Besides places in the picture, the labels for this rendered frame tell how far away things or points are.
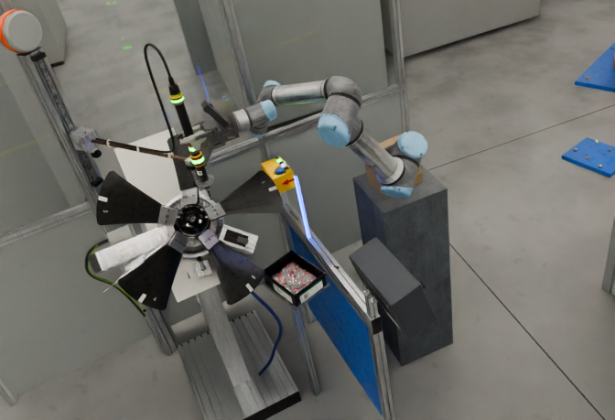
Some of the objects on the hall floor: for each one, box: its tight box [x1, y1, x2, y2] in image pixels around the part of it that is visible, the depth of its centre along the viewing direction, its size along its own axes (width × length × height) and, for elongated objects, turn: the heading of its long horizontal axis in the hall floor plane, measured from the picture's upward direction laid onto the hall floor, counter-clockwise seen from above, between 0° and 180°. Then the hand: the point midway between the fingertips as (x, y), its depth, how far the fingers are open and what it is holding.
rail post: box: [368, 328, 395, 420], centre depth 240 cm, size 4×4×78 cm
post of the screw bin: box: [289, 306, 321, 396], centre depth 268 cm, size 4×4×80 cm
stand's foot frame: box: [178, 310, 302, 420], centre depth 305 cm, size 62×46×8 cm
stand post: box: [197, 285, 251, 387], centre depth 273 cm, size 4×9×91 cm, turn 128°
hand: (181, 137), depth 206 cm, fingers closed on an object, 4 cm apart
